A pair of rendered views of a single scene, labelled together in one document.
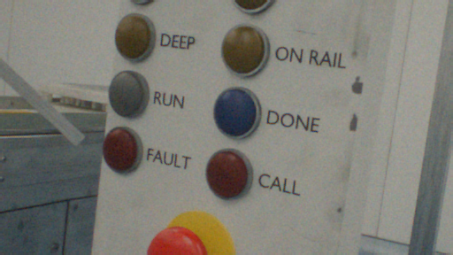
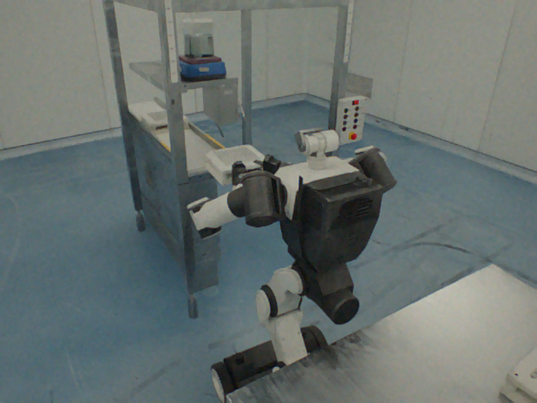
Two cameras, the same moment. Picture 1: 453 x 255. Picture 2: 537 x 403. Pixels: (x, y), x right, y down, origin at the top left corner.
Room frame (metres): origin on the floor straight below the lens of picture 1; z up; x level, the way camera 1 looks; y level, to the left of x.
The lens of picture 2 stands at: (-0.58, 2.27, 1.85)
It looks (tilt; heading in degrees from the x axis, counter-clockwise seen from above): 28 degrees down; 305
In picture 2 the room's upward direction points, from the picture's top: 1 degrees clockwise
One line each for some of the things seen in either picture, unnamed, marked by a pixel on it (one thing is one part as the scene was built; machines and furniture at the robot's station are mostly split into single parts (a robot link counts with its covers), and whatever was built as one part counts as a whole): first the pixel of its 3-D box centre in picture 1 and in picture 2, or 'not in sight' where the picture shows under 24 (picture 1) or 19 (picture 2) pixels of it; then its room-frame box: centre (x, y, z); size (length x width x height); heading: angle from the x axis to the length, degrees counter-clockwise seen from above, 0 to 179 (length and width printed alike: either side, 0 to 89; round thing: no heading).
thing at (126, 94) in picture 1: (126, 94); not in sight; (0.35, 0.10, 1.08); 0.03 x 0.01 x 0.03; 65
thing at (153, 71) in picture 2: not in sight; (179, 73); (1.08, 0.64, 1.36); 0.62 x 0.38 x 0.04; 155
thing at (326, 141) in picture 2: not in sight; (319, 145); (-0.02, 1.14, 1.36); 0.10 x 0.07 x 0.09; 62
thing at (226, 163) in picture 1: (226, 174); not in sight; (0.31, 0.03, 1.05); 0.03 x 0.01 x 0.03; 65
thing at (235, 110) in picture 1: (235, 112); not in sight; (0.31, 0.03, 1.08); 0.03 x 0.01 x 0.03; 65
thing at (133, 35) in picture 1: (133, 36); not in sight; (0.35, 0.10, 1.12); 0.03 x 0.01 x 0.03; 65
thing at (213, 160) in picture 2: not in sight; (236, 158); (0.54, 0.85, 1.07); 0.25 x 0.24 x 0.02; 61
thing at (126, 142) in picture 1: (119, 150); not in sight; (0.35, 0.10, 1.05); 0.03 x 0.01 x 0.03; 65
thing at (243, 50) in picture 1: (243, 50); not in sight; (0.31, 0.03, 1.12); 0.03 x 0.01 x 0.03; 65
